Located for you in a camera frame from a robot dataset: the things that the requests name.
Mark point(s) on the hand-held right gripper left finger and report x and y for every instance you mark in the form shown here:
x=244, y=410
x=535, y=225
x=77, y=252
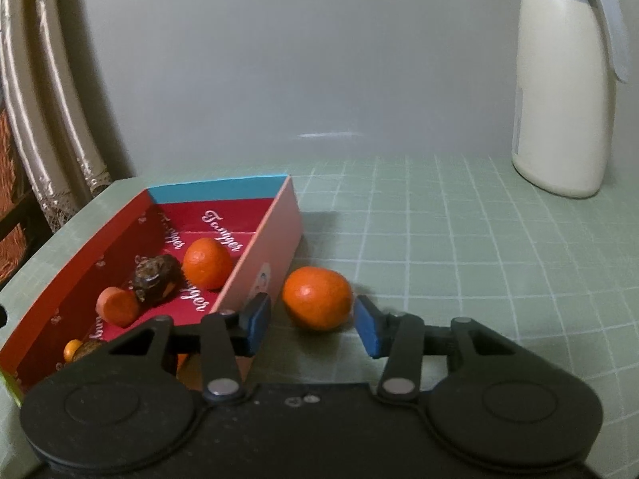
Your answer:
x=259, y=327

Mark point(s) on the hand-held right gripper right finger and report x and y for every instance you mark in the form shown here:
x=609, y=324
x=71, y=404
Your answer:
x=367, y=330

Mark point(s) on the tangerine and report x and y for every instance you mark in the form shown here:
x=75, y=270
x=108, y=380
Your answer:
x=207, y=265
x=317, y=299

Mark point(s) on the colourful cardboard box red inside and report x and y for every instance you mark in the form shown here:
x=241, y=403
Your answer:
x=269, y=249

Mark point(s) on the dark water chestnut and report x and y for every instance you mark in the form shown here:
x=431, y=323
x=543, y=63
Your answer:
x=153, y=277

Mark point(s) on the carrot piece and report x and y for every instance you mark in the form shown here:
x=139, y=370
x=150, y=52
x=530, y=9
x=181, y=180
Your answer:
x=118, y=306

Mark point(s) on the small orange kumquat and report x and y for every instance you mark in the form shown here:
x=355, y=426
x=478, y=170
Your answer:
x=73, y=350

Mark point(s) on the green grid cutting mat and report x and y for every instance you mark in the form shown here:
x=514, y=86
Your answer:
x=449, y=259

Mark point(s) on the wooden chair with orange weave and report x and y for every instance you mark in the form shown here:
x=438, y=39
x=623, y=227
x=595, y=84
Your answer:
x=12, y=199

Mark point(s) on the cream jug with grey lid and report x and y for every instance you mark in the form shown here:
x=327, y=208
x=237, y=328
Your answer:
x=559, y=100

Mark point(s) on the beige satin curtain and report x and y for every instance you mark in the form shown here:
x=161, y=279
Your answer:
x=45, y=110

